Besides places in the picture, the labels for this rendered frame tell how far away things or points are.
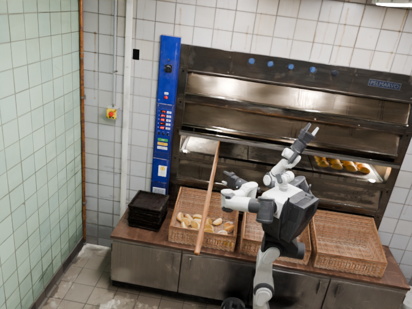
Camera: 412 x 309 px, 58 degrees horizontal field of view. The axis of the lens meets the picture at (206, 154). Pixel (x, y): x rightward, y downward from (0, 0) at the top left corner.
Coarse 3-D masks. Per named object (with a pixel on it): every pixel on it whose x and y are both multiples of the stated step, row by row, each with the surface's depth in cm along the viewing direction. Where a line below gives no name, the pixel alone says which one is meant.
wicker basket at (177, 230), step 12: (180, 192) 331; (192, 192) 336; (204, 192) 335; (216, 192) 335; (192, 204) 338; (204, 204) 337; (192, 216) 339; (216, 216) 338; (228, 216) 336; (180, 228) 298; (216, 228) 329; (168, 240) 304; (180, 240) 303; (192, 240) 301; (204, 240) 300; (228, 240) 298
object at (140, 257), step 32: (256, 224) 343; (128, 256) 310; (160, 256) 306; (192, 256) 302; (224, 256) 297; (128, 288) 329; (160, 288) 319; (192, 288) 314; (224, 288) 310; (288, 288) 302; (320, 288) 298; (352, 288) 294; (384, 288) 291
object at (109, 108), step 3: (111, 105) 317; (108, 108) 312; (111, 108) 312; (114, 108) 312; (117, 108) 313; (108, 111) 313; (111, 111) 312; (117, 111) 312; (108, 114) 314; (114, 114) 313; (117, 114) 314; (108, 117) 315; (111, 117) 315; (114, 117) 314; (117, 117) 315
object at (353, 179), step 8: (184, 152) 327; (192, 152) 329; (208, 160) 327; (224, 160) 325; (232, 160) 324; (240, 160) 325; (248, 160) 327; (264, 168) 323; (272, 168) 322; (288, 168) 322; (296, 168) 324; (312, 176) 320; (320, 176) 319; (328, 176) 318; (336, 176) 318; (344, 176) 320; (360, 184) 317; (368, 184) 317; (376, 184) 316; (384, 184) 315
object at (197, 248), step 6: (216, 150) 332; (216, 156) 319; (216, 162) 309; (210, 180) 277; (210, 186) 268; (210, 192) 261; (204, 210) 238; (204, 216) 231; (204, 222) 226; (198, 234) 215; (198, 240) 208; (198, 246) 203; (198, 252) 200
